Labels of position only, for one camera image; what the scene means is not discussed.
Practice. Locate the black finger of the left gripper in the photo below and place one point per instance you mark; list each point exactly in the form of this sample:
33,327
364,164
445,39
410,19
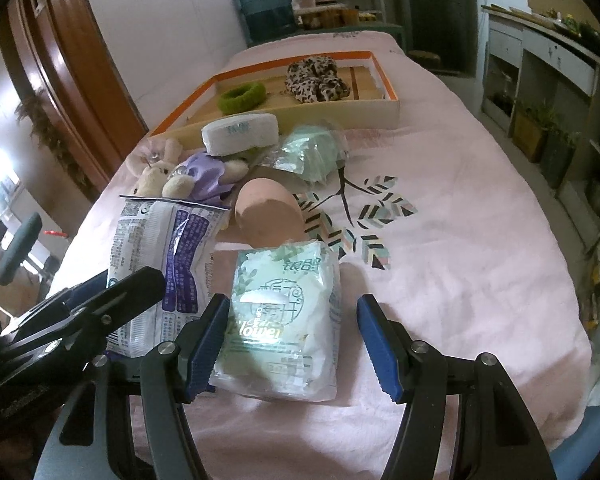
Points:
91,305

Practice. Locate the white kitchen counter cabinet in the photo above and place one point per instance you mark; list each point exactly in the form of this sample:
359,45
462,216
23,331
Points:
544,92

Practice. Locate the dark refrigerator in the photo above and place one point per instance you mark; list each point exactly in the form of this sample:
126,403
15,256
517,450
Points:
444,28

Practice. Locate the mint item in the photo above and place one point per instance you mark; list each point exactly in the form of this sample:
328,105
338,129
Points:
310,152

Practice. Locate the pink bed sheet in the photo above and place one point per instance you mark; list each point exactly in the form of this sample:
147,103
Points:
453,244

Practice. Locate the plush bunny purple dress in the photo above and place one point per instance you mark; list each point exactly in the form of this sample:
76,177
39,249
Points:
164,169

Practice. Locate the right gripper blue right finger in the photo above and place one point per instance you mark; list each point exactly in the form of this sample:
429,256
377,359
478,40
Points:
420,378

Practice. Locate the green fuzzy scrunchie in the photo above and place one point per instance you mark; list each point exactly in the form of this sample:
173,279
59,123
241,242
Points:
243,98

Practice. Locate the green flower tissue pack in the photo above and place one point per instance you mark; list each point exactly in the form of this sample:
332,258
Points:
283,331

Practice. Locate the leopard print scrunchie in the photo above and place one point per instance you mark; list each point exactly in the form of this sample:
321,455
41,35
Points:
315,79

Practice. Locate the blue water jug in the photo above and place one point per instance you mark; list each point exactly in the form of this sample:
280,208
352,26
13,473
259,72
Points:
265,20

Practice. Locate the brown wooden door frame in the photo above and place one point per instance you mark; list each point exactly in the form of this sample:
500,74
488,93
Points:
65,77

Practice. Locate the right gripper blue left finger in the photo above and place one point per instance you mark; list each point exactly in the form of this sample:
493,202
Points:
171,376

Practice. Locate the pink egg-shaped sponge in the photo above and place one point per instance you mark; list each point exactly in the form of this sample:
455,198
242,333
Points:
267,215

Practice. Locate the purple white tissue pack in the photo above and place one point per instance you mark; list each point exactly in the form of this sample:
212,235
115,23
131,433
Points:
177,239

